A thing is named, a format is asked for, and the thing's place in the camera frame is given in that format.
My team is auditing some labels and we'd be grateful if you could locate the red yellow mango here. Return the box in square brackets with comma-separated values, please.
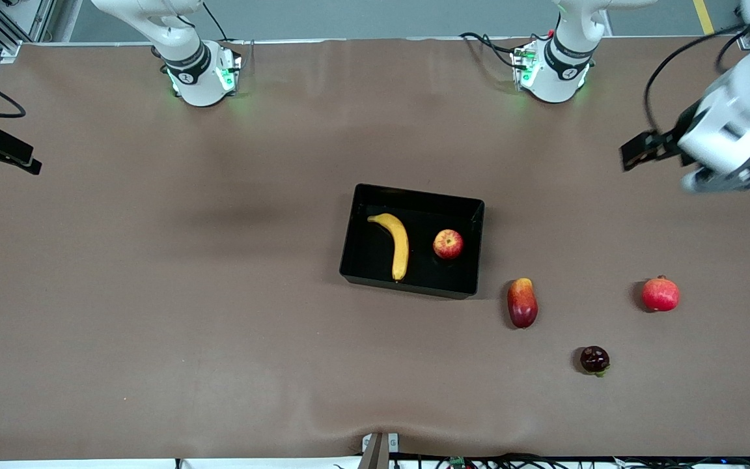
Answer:
[507, 277, 538, 329]

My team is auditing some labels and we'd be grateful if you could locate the red yellow apple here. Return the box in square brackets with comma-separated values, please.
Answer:
[432, 229, 464, 261]

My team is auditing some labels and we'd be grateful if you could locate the red pomegranate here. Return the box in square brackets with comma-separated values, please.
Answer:
[641, 275, 680, 313]

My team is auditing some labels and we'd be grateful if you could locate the black arm base cable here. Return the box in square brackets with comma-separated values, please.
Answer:
[458, 31, 525, 69]
[202, 2, 230, 41]

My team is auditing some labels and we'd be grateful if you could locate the metal table edge bracket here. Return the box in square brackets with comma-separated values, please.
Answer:
[359, 432, 400, 469]

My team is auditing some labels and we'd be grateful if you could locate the brown table mat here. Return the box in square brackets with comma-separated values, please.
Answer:
[0, 36, 750, 461]

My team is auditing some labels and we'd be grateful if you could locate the metal arm base connector block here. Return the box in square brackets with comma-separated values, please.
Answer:
[510, 39, 540, 89]
[215, 40, 243, 97]

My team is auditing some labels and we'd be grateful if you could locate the yellow banana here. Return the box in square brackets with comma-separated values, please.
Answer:
[367, 213, 410, 282]

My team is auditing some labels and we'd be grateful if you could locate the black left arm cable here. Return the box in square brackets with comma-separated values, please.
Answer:
[643, 26, 750, 134]

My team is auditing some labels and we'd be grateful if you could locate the yellow floor tape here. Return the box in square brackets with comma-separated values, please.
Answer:
[693, 0, 715, 36]

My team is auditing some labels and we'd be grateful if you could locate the dark purple mangosteen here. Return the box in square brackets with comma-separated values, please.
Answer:
[579, 346, 611, 378]

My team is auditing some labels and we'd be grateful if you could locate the black plastic box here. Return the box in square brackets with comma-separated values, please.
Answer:
[339, 183, 485, 300]

